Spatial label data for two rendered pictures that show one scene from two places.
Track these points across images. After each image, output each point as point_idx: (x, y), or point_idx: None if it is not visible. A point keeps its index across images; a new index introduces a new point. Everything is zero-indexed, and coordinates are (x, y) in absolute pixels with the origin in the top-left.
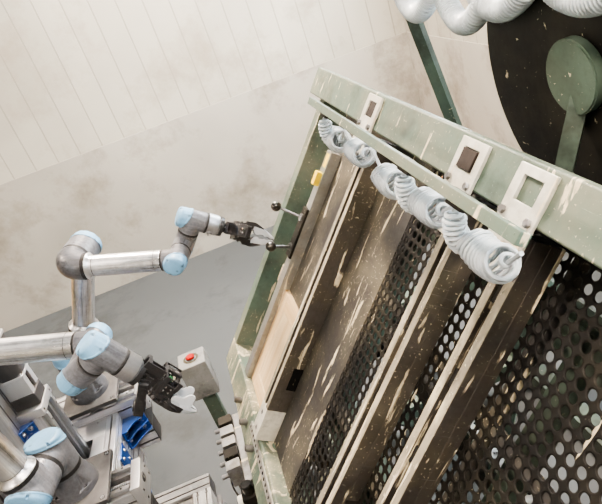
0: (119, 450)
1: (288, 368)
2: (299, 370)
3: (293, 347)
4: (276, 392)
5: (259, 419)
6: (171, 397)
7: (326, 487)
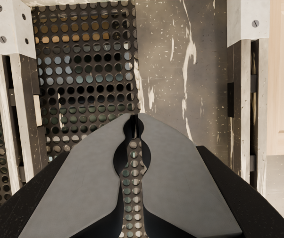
0: None
1: (237, 117)
2: (229, 115)
3: (239, 151)
4: (239, 74)
5: (254, 8)
6: (147, 225)
7: (21, 127)
